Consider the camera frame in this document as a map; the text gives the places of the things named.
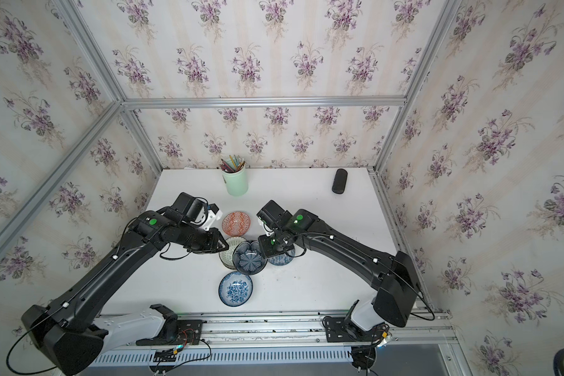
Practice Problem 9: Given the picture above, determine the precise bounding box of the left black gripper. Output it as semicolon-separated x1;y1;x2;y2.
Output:
178;224;233;255

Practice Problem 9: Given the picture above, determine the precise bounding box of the blue damask patterned bowl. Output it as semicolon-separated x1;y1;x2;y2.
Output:
268;249;295;266

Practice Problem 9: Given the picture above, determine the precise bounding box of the green triangle patterned bowl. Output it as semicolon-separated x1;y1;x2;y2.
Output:
219;237;246;270

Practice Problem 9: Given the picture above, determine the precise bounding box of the dark navy flower bowl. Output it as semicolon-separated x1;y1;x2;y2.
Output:
233;241;268;276

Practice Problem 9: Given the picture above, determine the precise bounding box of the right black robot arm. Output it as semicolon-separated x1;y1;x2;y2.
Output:
257;201;421;331

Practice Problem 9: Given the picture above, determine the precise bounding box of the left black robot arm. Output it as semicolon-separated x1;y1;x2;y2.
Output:
21;205;228;375

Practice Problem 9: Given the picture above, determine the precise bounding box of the red patterned bowl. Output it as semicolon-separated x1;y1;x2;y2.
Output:
222;211;251;237

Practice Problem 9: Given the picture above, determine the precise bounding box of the blue floral shallow bowl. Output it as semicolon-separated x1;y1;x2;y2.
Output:
218;271;253;307

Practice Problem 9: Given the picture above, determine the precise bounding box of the light green cup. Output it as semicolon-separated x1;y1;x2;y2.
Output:
222;168;248;197

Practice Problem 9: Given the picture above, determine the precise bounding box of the colourful straws bundle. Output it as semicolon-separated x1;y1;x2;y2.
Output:
219;154;246;174

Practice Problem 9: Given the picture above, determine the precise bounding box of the black oblong case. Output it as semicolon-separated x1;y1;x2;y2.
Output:
332;169;348;195

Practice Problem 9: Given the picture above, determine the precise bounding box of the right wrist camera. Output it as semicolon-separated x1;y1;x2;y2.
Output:
257;200;291;234

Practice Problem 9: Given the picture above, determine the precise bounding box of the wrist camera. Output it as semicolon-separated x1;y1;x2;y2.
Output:
171;193;222;230
257;200;291;234

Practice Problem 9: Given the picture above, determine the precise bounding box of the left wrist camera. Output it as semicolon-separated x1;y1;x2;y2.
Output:
171;193;222;230

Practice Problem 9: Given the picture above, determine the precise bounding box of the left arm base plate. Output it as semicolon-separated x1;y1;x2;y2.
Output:
135;320;203;346

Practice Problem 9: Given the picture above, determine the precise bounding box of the aluminium mounting rail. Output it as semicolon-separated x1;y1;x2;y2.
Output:
65;309;457;351

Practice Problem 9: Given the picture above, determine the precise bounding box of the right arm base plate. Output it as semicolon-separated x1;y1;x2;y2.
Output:
321;316;390;343

